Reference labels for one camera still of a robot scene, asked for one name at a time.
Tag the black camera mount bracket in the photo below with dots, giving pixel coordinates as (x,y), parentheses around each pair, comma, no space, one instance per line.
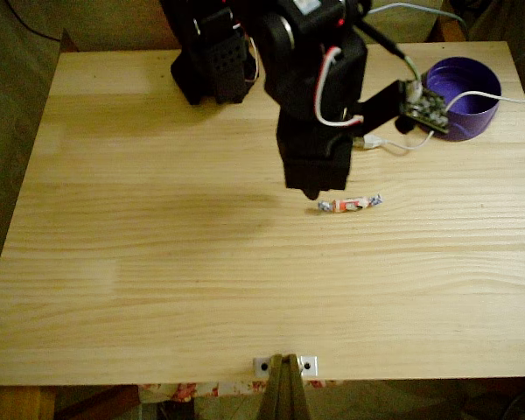
(378,107)

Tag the metal bracket plate with hole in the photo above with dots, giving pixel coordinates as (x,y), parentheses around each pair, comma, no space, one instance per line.
(261,366)
(308,365)

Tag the bare camera circuit board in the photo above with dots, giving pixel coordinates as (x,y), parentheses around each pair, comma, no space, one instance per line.
(424,107)

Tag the purple round bowl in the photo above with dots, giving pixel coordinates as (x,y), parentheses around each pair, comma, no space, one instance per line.
(468,114)

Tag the wooden trestle beam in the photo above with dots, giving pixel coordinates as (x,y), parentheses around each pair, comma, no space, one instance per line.
(22,402)

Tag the candy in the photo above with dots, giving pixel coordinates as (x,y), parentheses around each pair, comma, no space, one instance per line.
(350,204)

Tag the floral cloth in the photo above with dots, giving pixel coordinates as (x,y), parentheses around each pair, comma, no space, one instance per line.
(188,389)

